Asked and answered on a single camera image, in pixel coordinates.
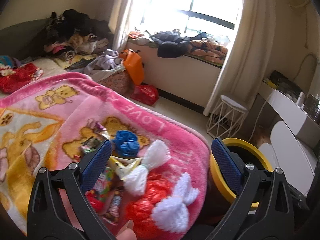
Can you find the dark green snack wrapper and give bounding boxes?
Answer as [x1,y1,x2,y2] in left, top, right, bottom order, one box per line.
[80,137,104,155]

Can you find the yellow white snack wrapper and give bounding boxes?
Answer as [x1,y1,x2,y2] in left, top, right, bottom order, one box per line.
[107,155,141,179]

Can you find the brown chocolate bar wrapper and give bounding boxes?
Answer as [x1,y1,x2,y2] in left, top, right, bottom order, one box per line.
[103,189,123,225]

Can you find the red plastic bag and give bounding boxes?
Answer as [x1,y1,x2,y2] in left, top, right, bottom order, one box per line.
[125,172,172,239]
[130,85,159,106]

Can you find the white knitted bow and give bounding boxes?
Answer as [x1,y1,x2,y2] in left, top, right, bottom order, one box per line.
[123,140,171,197]
[150,172,200,233]

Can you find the candy tube with red cap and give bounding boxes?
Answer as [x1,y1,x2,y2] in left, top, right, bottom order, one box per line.
[86,167,116,213]

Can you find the yellow rimmed black trash bin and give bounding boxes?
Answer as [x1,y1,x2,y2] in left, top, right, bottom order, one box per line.
[208,138,273,207]

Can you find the person's left hand thumb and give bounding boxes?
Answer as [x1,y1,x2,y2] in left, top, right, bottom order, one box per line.
[116,220,137,240]

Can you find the crumpled blue plastic bag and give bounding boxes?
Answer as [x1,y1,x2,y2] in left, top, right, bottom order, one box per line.
[113,130,140,158]

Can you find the pink purple candy wrapper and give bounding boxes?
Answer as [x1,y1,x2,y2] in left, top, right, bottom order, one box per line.
[86,119,108,138]

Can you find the pink cartoon bear blanket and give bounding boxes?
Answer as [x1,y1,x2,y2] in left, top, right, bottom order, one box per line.
[1,73,210,233]

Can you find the white desk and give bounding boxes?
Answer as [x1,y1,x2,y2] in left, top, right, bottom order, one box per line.
[258,82,320,148]

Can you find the red plastic bag on floor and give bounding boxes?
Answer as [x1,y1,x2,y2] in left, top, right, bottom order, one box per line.
[130,85,159,106]

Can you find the floral fabric laundry basket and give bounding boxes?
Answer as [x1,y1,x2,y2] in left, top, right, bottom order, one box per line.
[90,64,131,95]

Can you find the cream right curtain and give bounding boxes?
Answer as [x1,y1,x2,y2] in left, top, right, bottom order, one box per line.
[203,0,276,116]

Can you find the cream curtain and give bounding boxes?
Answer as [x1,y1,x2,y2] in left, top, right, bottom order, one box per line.
[108,0,132,51]
[203,0,276,116]

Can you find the orange patterned blanket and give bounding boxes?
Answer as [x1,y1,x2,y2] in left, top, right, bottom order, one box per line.
[188,40,228,66]

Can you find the grey lavender garment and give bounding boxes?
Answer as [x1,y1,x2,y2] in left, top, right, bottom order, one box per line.
[84,49,122,75]

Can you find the orange paper bag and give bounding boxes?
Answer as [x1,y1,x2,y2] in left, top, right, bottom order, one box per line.
[119,49,144,86]

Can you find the dark navy jacket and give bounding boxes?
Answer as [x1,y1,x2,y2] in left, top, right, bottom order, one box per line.
[150,31,203,59]

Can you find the red patterned cloth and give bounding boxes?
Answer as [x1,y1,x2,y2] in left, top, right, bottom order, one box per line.
[1,63,43,94]

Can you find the pile of clothes on bed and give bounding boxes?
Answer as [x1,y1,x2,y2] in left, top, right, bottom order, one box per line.
[44,9,114,69]

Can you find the dark green headboard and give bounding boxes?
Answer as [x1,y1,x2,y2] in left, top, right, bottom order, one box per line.
[0,19,49,61]

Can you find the cream left curtain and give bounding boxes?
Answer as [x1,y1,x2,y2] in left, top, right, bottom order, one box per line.
[108,0,132,51]

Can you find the white wire frame stool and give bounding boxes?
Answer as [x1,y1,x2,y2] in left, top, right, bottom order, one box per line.
[206,93,249,139]

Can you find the window with dark frame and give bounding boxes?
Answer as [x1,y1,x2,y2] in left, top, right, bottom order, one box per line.
[133,0,242,36]

